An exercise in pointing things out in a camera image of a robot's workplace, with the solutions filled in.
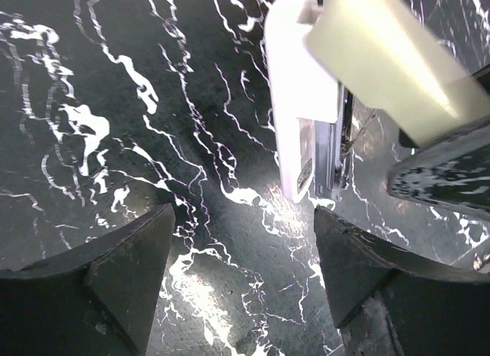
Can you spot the beige stapler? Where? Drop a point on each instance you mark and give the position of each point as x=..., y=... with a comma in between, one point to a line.
x=316, y=50

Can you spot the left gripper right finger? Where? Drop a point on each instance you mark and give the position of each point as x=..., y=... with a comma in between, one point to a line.
x=386, y=300

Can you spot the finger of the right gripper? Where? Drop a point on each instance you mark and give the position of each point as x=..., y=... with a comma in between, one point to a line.
x=452, y=173

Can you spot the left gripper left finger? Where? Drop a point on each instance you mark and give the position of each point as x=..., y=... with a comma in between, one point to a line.
x=96, y=299

